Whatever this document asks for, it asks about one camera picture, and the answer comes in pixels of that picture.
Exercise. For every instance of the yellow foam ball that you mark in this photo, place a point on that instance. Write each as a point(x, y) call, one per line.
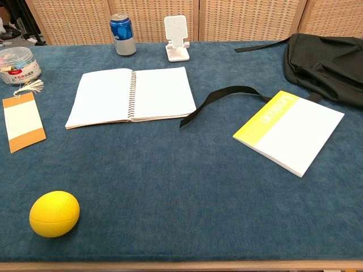
point(54, 214)

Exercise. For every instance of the woven rattan folding screen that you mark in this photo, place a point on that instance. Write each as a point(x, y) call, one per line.
point(227, 20)

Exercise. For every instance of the open spiral notebook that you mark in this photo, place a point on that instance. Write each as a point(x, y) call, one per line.
point(113, 96)

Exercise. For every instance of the clear plastic clip tub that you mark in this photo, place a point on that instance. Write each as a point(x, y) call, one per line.
point(18, 65)

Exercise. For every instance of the orange and cream bookmark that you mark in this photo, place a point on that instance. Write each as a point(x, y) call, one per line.
point(23, 121)

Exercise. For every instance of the white phone stand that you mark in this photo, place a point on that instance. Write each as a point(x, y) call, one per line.
point(176, 37)

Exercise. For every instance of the black tripod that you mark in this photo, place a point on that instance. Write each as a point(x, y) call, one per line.
point(29, 21)

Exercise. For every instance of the blue soda can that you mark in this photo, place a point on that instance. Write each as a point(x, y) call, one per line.
point(123, 35)

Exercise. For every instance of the blue table cloth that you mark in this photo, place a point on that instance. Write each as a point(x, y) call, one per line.
point(170, 170)

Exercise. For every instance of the black backpack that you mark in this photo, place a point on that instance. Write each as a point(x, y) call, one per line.
point(326, 63)

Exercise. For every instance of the yellow and white notebook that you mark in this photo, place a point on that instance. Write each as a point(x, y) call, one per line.
point(295, 133)

